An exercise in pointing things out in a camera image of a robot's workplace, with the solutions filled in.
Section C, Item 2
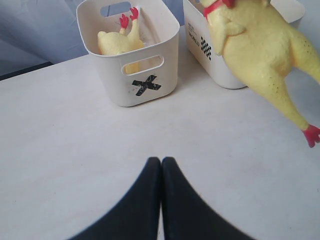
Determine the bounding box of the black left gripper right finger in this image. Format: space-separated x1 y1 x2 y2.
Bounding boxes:
161 156 253 240

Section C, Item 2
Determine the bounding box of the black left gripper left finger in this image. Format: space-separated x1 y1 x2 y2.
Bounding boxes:
70 156 162 240

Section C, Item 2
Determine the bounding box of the headless rubber chicken body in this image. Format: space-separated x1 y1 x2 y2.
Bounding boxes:
96 6 146 75

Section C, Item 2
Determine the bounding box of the whole rubber chicken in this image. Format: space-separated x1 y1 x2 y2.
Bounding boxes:
201 0 320 147

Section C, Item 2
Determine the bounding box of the cream bin marked X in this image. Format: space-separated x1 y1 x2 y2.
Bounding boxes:
76 0 180 107

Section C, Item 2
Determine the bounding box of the cream bin marked O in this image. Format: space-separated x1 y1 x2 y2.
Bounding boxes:
183 0 306 90

